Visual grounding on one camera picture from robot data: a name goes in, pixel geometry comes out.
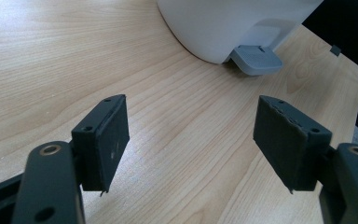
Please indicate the grey tape piece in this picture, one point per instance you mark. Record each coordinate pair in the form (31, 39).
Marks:
(336, 50)

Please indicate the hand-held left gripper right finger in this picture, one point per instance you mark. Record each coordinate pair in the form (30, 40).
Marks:
(287, 146)

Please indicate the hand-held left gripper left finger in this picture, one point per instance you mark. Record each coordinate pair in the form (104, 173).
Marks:
(105, 140)

